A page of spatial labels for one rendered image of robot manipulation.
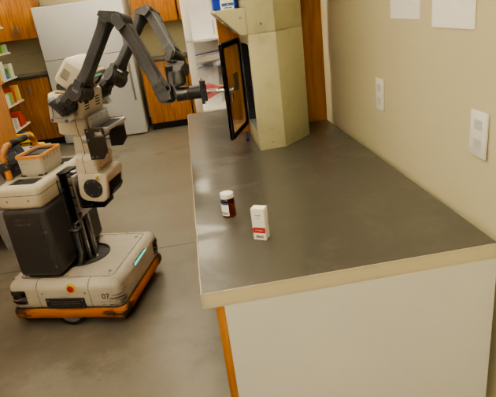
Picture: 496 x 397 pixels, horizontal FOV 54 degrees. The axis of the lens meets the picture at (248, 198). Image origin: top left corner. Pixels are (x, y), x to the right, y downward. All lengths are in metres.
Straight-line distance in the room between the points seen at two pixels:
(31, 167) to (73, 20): 4.38
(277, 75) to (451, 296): 1.14
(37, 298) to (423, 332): 2.13
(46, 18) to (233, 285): 6.19
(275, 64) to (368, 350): 1.19
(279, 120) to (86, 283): 1.35
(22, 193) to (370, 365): 1.93
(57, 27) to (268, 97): 5.24
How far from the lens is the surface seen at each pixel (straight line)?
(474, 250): 1.24
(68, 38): 7.00
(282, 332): 1.17
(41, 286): 2.85
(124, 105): 7.00
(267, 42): 1.99
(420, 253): 1.20
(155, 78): 2.16
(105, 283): 2.67
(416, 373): 1.38
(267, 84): 2.01
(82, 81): 2.35
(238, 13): 1.98
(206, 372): 2.33
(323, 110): 2.47
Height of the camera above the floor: 1.52
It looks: 22 degrees down
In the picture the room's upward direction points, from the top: 7 degrees counter-clockwise
